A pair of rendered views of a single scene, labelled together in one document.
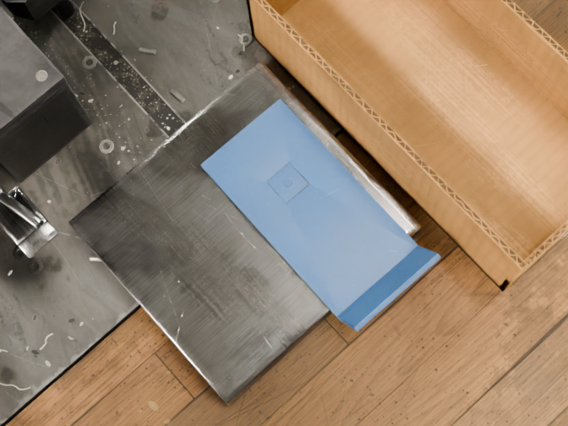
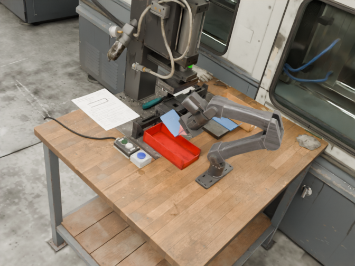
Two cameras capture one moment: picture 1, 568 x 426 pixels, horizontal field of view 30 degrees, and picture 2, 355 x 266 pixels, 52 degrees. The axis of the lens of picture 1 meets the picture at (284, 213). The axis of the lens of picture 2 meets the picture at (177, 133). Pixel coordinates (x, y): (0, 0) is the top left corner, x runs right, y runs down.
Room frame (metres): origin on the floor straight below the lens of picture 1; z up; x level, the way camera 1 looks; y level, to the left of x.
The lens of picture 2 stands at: (-1.20, 0.74, 2.03)
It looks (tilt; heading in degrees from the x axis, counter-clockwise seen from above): 39 degrees down; 340
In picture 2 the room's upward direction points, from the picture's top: 11 degrees clockwise
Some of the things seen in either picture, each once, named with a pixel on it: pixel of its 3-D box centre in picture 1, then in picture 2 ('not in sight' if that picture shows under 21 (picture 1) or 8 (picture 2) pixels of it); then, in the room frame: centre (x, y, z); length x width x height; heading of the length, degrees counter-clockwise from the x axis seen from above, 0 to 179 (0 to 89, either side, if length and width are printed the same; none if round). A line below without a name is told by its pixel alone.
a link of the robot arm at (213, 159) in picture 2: not in sight; (217, 157); (-0.16, 0.15, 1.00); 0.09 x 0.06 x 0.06; 144
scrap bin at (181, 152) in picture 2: not in sight; (171, 144); (0.01, 0.31, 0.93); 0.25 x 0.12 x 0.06; 34
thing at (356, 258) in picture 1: (316, 210); (225, 120); (0.18, -0.02, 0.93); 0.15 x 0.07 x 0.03; 33
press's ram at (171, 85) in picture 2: not in sight; (171, 56); (0.31, 0.28, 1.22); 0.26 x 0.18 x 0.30; 34
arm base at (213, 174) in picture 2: not in sight; (216, 168); (-0.16, 0.14, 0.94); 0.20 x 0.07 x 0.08; 124
